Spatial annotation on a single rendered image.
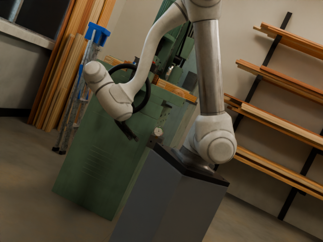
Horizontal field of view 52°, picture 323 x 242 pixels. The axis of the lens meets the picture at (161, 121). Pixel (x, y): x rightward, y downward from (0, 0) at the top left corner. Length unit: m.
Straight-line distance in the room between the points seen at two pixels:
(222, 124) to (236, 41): 3.24
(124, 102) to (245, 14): 3.38
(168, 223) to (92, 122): 0.89
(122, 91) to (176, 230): 0.67
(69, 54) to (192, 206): 2.33
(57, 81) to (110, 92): 2.10
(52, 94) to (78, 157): 1.44
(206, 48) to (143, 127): 0.86
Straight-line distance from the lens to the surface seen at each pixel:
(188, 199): 1.52
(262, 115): 3.87
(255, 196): 4.54
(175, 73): 2.33
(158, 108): 2.02
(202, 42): 1.34
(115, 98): 1.42
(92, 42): 2.96
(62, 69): 3.50
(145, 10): 4.79
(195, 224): 1.64
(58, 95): 3.48
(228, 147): 1.31
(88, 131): 2.13
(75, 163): 2.18
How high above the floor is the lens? 0.91
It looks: 6 degrees down
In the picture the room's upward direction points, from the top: 25 degrees clockwise
